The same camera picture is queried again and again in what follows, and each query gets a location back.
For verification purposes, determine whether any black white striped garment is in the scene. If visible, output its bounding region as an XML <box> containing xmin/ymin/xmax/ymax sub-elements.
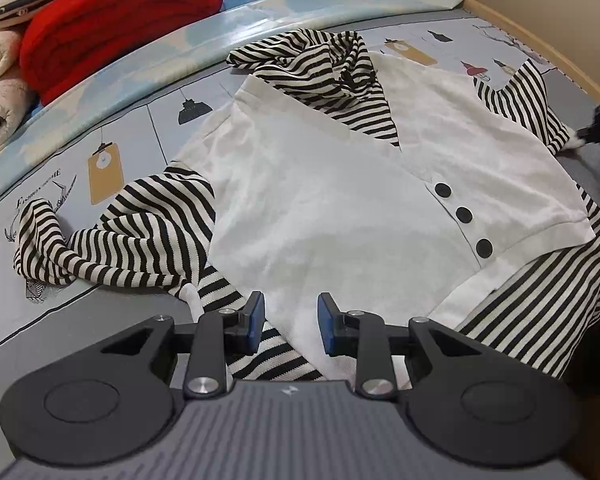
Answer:
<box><xmin>14</xmin><ymin>29</ymin><xmax>600</xmax><ymax>380</ymax></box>

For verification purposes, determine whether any printed deer bed sheet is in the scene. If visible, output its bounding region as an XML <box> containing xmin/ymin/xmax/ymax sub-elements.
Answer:
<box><xmin>0</xmin><ymin>10</ymin><xmax>591</xmax><ymax>345</ymax></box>

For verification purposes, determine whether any cream folded blanket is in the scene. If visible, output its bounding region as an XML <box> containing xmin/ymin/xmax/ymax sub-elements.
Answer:
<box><xmin>0</xmin><ymin>29</ymin><xmax>35</xmax><ymax>148</ymax></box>

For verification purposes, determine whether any light blue patterned blanket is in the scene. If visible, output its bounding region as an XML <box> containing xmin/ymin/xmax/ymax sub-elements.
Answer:
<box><xmin>0</xmin><ymin>0</ymin><xmax>464</xmax><ymax>198</ymax></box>

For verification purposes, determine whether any red folded blanket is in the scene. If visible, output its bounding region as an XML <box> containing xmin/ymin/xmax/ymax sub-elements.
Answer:
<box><xmin>19</xmin><ymin>0</ymin><xmax>223</xmax><ymax>105</ymax></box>

